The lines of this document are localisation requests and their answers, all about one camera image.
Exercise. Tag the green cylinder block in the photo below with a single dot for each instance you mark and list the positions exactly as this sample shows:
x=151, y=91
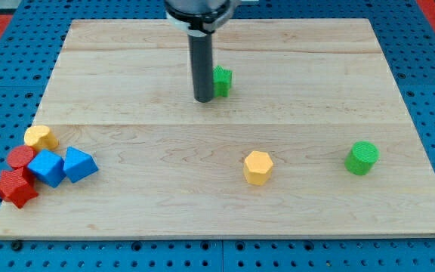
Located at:
x=361, y=158

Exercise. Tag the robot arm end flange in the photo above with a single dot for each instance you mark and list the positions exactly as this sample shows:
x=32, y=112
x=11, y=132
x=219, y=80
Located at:
x=199, y=18

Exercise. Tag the yellow hexagon block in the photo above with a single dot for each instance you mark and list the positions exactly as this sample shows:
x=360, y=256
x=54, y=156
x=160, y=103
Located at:
x=257, y=168

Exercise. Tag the green star block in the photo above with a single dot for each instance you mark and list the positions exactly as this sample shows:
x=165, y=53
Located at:
x=223, y=80

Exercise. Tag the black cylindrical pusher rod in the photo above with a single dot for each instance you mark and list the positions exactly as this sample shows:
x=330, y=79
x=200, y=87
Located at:
x=201, y=61

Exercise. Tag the wooden board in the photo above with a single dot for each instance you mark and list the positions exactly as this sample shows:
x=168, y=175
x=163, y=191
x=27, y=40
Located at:
x=171, y=168

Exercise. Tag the blue triangular block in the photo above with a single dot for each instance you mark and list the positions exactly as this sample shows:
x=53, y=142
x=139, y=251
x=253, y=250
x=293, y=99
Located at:
x=78, y=164

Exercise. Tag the blue cube block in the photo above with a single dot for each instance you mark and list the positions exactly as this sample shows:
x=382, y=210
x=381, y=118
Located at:
x=47, y=166

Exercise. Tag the yellow heart block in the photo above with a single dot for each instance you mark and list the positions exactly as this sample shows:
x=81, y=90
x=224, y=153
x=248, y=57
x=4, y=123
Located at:
x=40, y=137

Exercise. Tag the red cylinder block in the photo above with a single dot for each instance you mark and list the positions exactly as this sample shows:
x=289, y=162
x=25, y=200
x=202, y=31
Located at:
x=20, y=156

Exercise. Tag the red star block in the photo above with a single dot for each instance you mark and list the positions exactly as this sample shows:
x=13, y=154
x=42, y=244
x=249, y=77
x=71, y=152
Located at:
x=17, y=186

